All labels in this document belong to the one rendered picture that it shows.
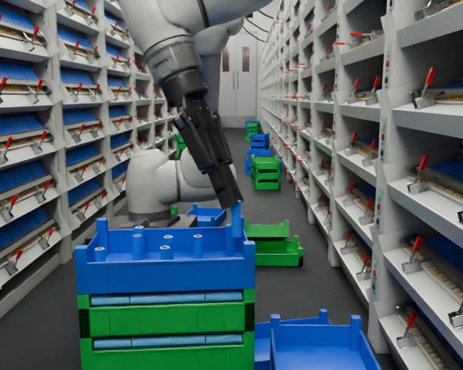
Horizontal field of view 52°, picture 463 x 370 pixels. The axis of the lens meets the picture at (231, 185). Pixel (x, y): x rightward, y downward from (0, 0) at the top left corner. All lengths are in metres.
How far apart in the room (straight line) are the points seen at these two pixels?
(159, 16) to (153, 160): 0.91
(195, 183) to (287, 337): 0.73
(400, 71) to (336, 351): 0.71
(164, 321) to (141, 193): 0.88
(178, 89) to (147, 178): 0.88
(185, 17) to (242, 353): 0.59
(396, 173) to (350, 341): 0.46
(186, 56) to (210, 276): 0.37
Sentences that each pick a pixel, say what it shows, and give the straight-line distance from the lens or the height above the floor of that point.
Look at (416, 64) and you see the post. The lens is 1.32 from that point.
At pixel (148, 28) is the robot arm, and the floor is 0.84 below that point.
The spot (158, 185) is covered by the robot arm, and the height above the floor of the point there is 0.42.
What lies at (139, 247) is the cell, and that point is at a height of 0.45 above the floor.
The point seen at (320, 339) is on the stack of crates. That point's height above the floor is 0.18.
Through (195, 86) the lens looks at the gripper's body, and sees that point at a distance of 0.80.
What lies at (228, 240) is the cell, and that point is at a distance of 0.96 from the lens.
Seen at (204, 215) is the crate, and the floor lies 0.01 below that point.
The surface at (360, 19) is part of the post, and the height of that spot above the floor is 1.02.
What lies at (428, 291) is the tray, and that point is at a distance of 1.13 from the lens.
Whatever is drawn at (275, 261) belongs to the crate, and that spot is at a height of 0.02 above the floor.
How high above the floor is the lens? 0.73
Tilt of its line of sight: 11 degrees down
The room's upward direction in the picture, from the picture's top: straight up
